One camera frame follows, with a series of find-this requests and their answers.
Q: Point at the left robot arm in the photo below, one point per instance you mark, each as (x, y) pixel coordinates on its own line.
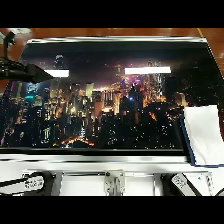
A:
(33, 182)

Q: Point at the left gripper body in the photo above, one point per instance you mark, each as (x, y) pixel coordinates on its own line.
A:
(13, 70)

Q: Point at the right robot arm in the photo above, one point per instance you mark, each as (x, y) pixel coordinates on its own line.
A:
(178, 183)

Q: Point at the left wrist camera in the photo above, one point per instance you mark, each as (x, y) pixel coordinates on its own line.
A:
(9, 38)

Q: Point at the silver frame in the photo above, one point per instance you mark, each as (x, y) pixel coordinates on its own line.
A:
(100, 165)

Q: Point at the white shirt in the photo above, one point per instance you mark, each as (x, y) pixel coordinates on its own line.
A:
(205, 133)

